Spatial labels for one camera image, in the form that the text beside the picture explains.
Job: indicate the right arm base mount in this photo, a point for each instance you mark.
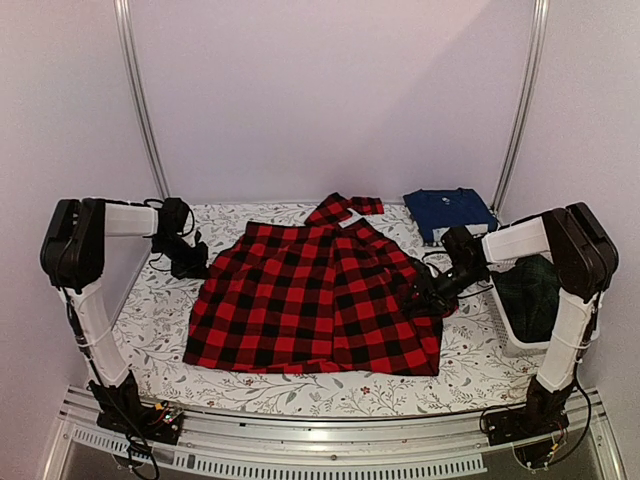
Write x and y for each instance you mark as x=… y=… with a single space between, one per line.
x=543 y=414

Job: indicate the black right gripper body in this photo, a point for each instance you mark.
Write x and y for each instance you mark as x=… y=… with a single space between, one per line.
x=442 y=293

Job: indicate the red black plaid shirt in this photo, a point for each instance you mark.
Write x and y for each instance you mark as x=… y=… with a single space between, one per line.
x=330 y=295

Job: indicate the aluminium front rail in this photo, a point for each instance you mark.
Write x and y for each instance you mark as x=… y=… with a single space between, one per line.
x=215 y=444

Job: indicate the floral patterned table cloth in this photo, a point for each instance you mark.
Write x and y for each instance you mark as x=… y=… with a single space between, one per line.
x=477 y=368

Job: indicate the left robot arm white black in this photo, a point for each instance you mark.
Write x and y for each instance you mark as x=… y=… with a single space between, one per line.
x=73 y=257

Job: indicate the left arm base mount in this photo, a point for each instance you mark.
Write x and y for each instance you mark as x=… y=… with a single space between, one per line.
x=122 y=411

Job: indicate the left aluminium frame post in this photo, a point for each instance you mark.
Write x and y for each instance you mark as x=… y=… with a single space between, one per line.
x=134 y=77

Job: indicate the aluminium frame post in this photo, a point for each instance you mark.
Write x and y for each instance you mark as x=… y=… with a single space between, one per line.
x=134 y=77
x=527 y=90

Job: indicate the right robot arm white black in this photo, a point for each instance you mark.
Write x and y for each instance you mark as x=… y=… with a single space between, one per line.
x=583 y=255

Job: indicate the right aluminium frame post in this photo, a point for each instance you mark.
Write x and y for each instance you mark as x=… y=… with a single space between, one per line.
x=527 y=90

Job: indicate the folded navy blue shirt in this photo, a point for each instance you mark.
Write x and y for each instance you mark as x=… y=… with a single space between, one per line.
x=436 y=211

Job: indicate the white plastic laundry basket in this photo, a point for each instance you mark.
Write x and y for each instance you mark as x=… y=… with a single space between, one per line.
x=511 y=346

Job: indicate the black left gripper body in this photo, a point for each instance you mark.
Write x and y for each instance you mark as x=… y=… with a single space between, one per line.
x=184 y=260

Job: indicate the dark green plaid garment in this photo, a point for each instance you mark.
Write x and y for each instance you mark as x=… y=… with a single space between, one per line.
x=529 y=293

